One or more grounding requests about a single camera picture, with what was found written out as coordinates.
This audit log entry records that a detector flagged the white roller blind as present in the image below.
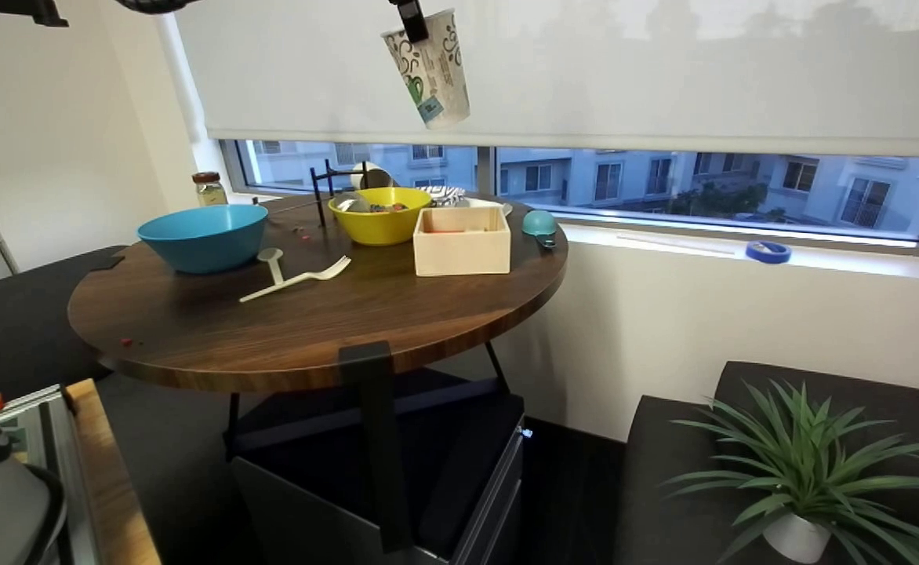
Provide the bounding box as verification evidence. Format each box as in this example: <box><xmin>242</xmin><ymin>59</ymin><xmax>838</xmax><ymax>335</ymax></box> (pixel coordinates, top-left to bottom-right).
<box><xmin>177</xmin><ymin>0</ymin><xmax>919</xmax><ymax>153</ymax></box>

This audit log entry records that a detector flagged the blue tape roll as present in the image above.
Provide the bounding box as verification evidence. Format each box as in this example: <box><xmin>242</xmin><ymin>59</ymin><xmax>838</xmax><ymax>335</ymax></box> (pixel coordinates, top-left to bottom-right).
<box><xmin>744</xmin><ymin>243</ymin><xmax>791</xmax><ymax>263</ymax></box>

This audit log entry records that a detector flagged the yellow bowl with beads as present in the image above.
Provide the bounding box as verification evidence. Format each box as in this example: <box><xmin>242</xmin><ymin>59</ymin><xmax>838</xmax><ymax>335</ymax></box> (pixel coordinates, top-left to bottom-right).
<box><xmin>328</xmin><ymin>187</ymin><xmax>433</xmax><ymax>247</ymax></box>

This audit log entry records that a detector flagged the dark grey couch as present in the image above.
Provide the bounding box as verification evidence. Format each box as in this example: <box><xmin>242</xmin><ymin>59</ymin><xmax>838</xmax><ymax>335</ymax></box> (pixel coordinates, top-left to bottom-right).
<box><xmin>617</xmin><ymin>360</ymin><xmax>919</xmax><ymax>565</ymax></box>

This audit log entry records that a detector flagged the small teal round object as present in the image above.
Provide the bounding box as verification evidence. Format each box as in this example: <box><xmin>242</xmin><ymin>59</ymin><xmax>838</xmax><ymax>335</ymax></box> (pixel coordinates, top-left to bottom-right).
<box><xmin>521</xmin><ymin>210</ymin><xmax>558</xmax><ymax>252</ymax></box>

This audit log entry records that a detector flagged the white plastic fork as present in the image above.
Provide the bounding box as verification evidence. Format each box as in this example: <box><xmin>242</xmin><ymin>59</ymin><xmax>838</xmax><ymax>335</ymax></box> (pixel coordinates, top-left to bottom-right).
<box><xmin>239</xmin><ymin>258</ymin><xmax>353</xmax><ymax>305</ymax></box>

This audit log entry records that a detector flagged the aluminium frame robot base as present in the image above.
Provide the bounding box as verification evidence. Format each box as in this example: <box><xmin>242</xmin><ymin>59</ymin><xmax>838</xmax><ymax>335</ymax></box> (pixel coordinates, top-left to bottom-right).
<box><xmin>0</xmin><ymin>365</ymin><xmax>163</xmax><ymax>565</ymax></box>

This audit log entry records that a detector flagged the small wooden box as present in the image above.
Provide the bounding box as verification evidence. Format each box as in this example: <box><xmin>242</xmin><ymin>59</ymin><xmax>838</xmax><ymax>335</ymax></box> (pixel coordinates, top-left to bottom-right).
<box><xmin>415</xmin><ymin>207</ymin><xmax>510</xmax><ymax>276</ymax></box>

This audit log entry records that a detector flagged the blue bowl with beads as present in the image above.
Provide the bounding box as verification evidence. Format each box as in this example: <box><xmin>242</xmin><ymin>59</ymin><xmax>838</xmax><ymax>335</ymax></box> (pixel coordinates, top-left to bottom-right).
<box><xmin>138</xmin><ymin>203</ymin><xmax>269</xmax><ymax>276</ymax></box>

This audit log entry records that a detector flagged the spice jar with brown lid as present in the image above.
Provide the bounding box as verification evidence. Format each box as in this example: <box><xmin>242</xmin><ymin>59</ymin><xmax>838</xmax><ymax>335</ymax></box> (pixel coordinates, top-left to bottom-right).
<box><xmin>193</xmin><ymin>173</ymin><xmax>225</xmax><ymax>207</ymax></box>

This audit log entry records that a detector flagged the black wire stand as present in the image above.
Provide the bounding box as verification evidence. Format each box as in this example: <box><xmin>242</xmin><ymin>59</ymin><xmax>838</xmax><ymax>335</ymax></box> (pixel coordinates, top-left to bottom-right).
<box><xmin>310</xmin><ymin>163</ymin><xmax>367</xmax><ymax>220</ymax></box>

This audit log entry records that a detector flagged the green potted plant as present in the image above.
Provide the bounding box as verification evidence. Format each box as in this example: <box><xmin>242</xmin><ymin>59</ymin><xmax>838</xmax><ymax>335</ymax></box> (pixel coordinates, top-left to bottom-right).
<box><xmin>668</xmin><ymin>380</ymin><xmax>919</xmax><ymax>565</ymax></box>

